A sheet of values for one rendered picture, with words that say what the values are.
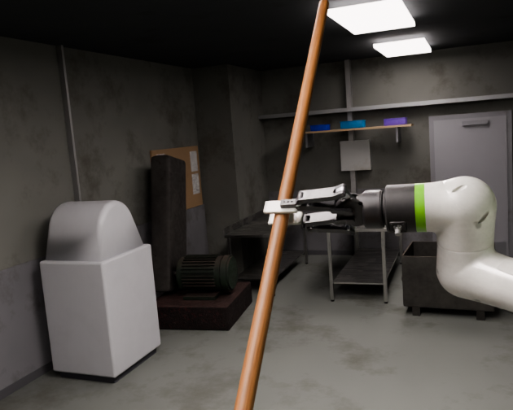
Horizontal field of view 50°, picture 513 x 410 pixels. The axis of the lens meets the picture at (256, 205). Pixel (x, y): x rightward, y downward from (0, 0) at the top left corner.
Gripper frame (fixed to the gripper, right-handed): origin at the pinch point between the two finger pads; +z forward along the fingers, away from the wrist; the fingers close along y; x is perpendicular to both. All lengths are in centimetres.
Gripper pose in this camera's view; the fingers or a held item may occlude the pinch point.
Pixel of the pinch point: (282, 212)
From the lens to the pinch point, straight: 111.5
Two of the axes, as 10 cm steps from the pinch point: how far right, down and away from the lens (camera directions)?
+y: 2.7, 6.5, 7.1
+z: -9.5, 0.4, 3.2
